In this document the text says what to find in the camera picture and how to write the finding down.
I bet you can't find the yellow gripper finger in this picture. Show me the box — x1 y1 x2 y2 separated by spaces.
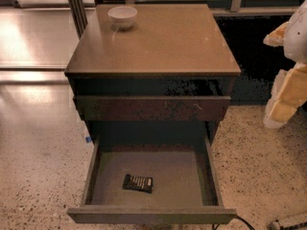
263 62 307 128
263 21 289 47

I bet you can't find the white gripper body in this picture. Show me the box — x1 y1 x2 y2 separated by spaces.
284 0 307 63

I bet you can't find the black rxbar chocolate bar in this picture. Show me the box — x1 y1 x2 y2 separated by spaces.
122 174 154 194

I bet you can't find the brown wooden drawer cabinet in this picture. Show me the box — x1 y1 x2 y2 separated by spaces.
65 5 240 146

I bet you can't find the white power strip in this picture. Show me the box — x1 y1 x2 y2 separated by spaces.
268 212 307 230

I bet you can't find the white ceramic bowl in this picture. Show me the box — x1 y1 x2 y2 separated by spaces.
107 6 137 30

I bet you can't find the blue tape piece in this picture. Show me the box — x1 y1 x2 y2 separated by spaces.
85 136 92 143

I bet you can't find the black floor cable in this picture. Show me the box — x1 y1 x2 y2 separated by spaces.
212 216 256 230

